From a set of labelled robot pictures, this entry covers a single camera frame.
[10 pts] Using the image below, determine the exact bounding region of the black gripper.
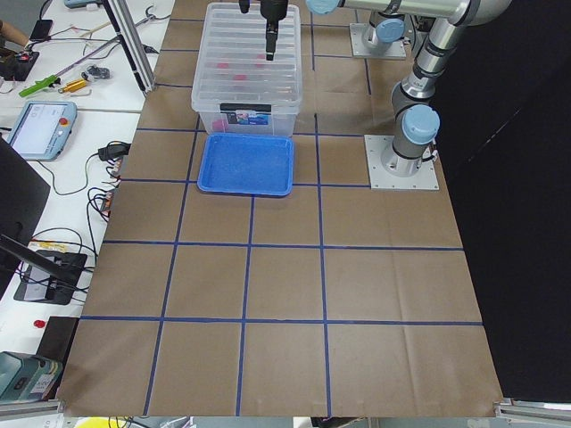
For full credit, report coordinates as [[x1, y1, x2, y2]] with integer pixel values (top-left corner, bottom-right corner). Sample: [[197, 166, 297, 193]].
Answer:
[[238, 0, 287, 61]]

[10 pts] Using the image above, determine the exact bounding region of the clear ribbed box lid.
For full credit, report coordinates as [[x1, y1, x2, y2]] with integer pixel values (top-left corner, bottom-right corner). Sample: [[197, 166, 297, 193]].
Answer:
[[191, 3, 304, 113]]

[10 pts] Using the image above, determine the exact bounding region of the clear plastic storage box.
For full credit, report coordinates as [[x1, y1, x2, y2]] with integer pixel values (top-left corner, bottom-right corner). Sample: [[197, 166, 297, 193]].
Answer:
[[191, 3, 304, 137]]

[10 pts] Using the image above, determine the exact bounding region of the blue plastic tray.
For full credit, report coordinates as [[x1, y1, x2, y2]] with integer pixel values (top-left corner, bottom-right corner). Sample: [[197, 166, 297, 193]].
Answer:
[[197, 133, 294, 197]]

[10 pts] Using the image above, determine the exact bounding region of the green device box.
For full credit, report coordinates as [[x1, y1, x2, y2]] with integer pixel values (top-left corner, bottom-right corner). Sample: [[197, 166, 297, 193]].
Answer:
[[1, 351, 63, 404]]

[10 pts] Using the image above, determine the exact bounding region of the yellow brass tool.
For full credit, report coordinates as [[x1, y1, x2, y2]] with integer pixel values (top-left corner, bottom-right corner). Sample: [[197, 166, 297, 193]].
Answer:
[[58, 78, 88, 94]]

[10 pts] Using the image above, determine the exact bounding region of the black power adapter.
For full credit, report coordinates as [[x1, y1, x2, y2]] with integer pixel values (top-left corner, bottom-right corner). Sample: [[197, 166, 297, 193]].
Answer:
[[97, 142, 131, 161]]

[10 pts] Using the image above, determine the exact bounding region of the black smartphone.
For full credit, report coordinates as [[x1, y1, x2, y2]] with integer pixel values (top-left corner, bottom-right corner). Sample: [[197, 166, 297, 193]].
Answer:
[[29, 19, 54, 42]]

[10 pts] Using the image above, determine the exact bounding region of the teach pendant tablet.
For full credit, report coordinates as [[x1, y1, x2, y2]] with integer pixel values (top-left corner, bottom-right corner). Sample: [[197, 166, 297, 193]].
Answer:
[[7, 101, 78, 161]]

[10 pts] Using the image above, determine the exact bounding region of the black monitor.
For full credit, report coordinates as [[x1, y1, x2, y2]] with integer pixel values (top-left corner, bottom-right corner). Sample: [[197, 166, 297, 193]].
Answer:
[[0, 141, 79, 292]]

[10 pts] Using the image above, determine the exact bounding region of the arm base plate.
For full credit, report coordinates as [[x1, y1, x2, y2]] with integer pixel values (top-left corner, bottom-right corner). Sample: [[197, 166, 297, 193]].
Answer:
[[349, 23, 407, 61], [364, 135, 439, 191]]

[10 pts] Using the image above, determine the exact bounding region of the aluminium frame post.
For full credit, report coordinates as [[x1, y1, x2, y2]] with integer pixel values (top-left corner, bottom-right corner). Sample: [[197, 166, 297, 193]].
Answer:
[[103, 0, 154, 95]]

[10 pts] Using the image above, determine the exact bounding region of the green handled grabber tool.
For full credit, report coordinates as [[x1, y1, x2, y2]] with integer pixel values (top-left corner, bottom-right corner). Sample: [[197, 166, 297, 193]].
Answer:
[[19, 7, 170, 97]]

